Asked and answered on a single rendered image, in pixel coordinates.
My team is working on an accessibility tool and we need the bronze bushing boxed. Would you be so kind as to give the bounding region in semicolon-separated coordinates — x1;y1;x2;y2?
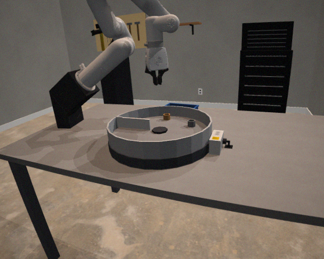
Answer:
163;113;170;120

